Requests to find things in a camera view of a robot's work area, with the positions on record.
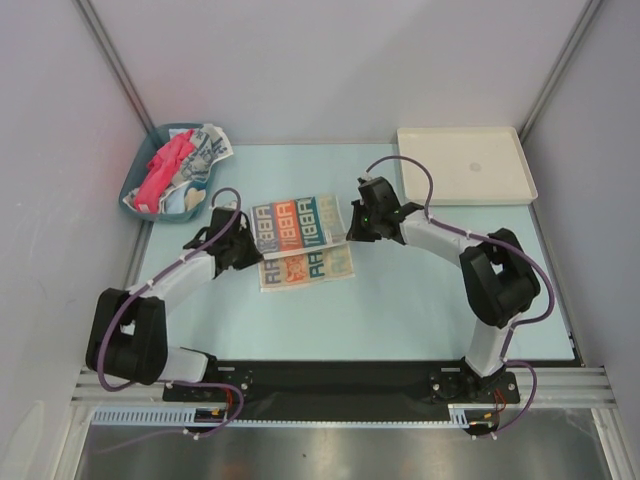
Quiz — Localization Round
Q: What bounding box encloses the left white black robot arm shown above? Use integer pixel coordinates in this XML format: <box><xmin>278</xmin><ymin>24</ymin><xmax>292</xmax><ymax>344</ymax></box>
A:
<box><xmin>85</xmin><ymin>207</ymin><xmax>263</xmax><ymax>400</ymax></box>

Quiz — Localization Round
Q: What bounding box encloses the aluminium frame rail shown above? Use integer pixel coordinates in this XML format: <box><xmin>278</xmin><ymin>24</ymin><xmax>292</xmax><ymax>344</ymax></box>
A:
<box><xmin>71</xmin><ymin>367</ymin><xmax>617</xmax><ymax>409</ymax></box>

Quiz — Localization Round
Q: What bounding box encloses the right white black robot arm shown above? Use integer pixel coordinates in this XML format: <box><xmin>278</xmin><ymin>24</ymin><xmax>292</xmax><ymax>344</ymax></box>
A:
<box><xmin>347</xmin><ymin>177</ymin><xmax>541</xmax><ymax>402</ymax></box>

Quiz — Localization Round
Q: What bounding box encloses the cream plastic tray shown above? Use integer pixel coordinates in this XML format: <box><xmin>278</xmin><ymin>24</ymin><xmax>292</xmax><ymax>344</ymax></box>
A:
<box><xmin>397</xmin><ymin>127</ymin><xmax>538</xmax><ymax>206</ymax></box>

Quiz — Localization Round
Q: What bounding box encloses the light blue towel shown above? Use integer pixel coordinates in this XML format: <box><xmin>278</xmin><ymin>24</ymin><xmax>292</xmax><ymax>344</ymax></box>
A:
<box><xmin>163</xmin><ymin>167</ymin><xmax>189</xmax><ymax>214</ymax></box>

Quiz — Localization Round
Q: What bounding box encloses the striped rabbit text towel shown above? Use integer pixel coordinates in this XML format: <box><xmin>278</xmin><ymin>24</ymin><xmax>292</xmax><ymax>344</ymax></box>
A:
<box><xmin>249</xmin><ymin>194</ymin><xmax>355</xmax><ymax>293</ymax></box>

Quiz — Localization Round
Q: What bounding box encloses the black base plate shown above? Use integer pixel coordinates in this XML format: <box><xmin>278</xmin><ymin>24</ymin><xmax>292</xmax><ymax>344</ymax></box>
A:
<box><xmin>164</xmin><ymin>357</ymin><xmax>521</xmax><ymax>424</ymax></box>

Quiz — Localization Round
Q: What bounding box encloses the pink red towel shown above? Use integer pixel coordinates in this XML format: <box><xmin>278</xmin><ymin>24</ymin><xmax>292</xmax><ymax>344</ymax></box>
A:
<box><xmin>133</xmin><ymin>129</ymin><xmax>195</xmax><ymax>213</ymax></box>

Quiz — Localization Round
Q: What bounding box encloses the white blue patterned towel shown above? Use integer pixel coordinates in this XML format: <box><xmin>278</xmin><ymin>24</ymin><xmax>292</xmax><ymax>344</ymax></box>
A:
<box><xmin>160</xmin><ymin>123</ymin><xmax>233</xmax><ymax>200</ymax></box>

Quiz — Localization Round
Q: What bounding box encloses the white slotted cable duct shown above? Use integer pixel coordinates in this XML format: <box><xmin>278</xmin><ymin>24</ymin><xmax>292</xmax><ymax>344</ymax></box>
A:
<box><xmin>92</xmin><ymin>405</ymin><xmax>497</xmax><ymax>429</ymax></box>

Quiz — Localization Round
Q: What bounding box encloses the teal plastic basket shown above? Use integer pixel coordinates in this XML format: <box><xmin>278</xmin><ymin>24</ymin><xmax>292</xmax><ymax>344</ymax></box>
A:
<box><xmin>119</xmin><ymin>123</ymin><xmax>233</xmax><ymax>223</ymax></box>

